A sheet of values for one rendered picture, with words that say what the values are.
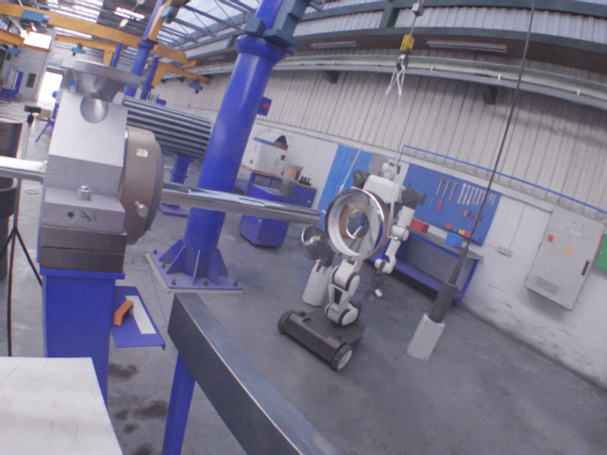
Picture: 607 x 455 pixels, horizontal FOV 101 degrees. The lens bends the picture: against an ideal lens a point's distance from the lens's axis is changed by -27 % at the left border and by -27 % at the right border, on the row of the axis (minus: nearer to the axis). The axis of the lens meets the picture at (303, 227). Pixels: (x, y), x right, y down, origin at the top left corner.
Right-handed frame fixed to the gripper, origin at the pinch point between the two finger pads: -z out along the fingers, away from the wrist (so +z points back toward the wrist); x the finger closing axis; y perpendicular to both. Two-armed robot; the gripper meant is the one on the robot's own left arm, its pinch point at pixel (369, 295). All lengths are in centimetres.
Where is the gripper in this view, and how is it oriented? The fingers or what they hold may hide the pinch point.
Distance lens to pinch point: 246.0
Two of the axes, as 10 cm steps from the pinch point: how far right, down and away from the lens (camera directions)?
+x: -5.1, -2.1, -8.3
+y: 7.5, 3.7, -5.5
